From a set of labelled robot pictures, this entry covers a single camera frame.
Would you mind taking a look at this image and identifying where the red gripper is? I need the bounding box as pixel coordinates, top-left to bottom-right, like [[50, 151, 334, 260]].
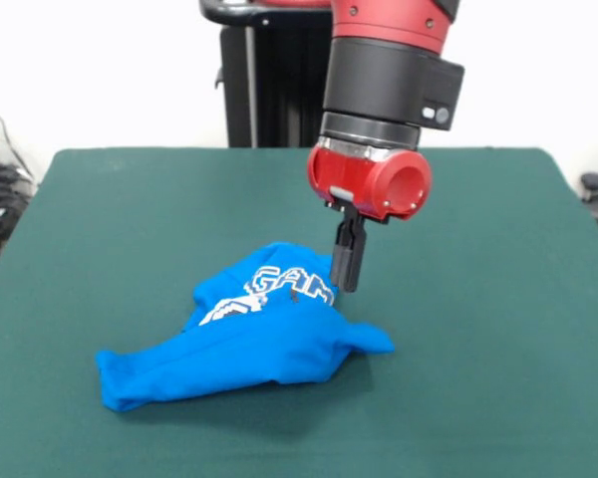
[[306, 141, 434, 294]]

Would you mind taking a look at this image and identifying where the blue shirt with white print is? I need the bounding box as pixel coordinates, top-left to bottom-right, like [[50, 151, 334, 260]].
[[95, 241, 396, 413]]

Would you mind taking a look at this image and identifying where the dark green table cloth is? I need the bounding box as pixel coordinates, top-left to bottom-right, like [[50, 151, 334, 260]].
[[0, 146, 598, 478]]

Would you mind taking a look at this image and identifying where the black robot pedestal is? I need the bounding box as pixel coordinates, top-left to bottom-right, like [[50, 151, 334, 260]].
[[198, 0, 335, 149]]

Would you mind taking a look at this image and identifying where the black cable bundle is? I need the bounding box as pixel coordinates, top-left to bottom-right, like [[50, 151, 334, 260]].
[[0, 163, 36, 260]]

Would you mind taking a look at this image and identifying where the thin grey cable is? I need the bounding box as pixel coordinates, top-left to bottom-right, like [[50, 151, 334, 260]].
[[0, 92, 35, 180]]

